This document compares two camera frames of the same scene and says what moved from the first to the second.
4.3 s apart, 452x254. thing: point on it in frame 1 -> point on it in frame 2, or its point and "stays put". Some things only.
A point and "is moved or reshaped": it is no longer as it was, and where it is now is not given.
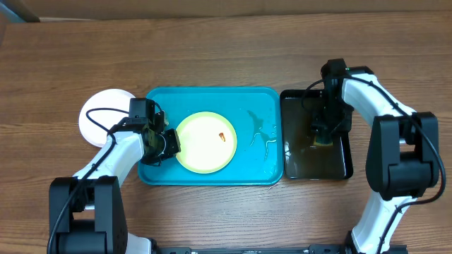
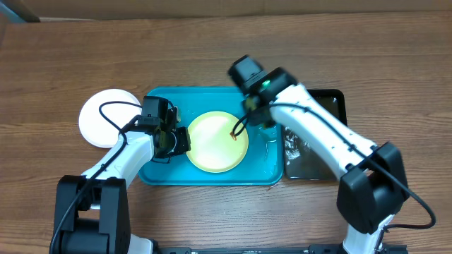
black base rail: [311, 249] stays put
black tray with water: [302, 160] stays put
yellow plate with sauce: [207, 142] is moved or reshaped
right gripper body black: [322, 128] -> [254, 113]
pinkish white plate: [107, 98] stays put
